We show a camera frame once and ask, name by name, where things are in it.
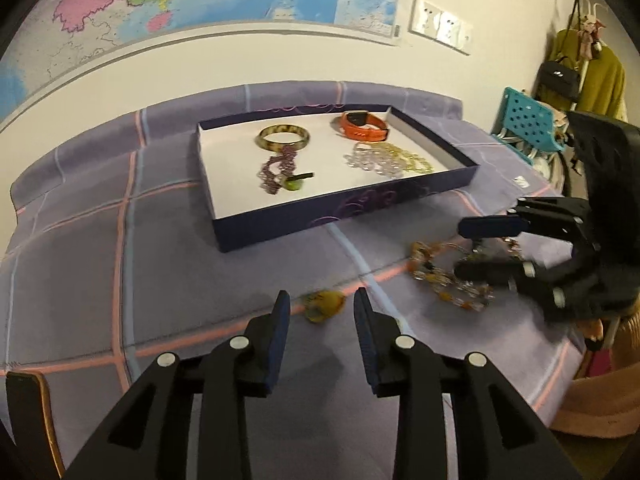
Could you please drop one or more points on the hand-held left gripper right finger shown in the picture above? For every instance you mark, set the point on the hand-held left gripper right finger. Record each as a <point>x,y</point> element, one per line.
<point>364,340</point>

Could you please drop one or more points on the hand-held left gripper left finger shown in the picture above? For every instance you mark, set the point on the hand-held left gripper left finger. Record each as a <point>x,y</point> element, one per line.
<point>280,342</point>

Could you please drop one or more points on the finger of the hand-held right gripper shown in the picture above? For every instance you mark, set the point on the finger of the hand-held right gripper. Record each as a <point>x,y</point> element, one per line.
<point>490,226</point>
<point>490,270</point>

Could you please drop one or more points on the yellow amber pendant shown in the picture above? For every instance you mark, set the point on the yellow amber pendant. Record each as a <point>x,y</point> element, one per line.
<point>325,305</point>

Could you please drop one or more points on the purple shallow cardboard box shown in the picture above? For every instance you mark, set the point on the purple shallow cardboard box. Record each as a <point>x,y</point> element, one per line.
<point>240,185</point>

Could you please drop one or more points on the olive patterned bangle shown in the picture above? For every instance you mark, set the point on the olive patterned bangle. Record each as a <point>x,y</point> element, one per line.
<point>260,138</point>

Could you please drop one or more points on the white care label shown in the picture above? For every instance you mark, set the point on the white care label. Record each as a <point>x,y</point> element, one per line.
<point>522,181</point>

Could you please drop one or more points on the teal perforated plastic crate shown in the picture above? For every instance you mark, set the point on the teal perforated plastic crate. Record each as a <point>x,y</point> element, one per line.
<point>525,115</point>

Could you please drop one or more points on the olive yellow hanging coat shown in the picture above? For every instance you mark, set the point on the olive yellow hanging coat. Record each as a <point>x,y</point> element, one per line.
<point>602,85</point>

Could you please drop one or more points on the black hanging bag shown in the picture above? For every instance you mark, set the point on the black hanging bag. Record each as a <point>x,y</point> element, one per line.
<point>557,80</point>

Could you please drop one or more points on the purple plaid blanket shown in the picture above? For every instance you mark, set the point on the purple plaid blanket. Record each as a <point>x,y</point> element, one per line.
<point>150,285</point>

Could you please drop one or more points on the white coat rack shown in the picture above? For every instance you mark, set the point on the white coat rack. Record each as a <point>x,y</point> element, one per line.
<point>581,67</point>

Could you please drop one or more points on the peach pink cloth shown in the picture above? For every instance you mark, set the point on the peach pink cloth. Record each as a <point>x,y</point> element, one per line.
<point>600,405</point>

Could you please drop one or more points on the wooden chair back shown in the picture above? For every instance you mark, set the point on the wooden chair back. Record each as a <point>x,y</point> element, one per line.
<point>32,410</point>

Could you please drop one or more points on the white wall socket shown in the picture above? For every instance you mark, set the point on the white wall socket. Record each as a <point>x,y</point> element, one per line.
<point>462,36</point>
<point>424,15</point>
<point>446,26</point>

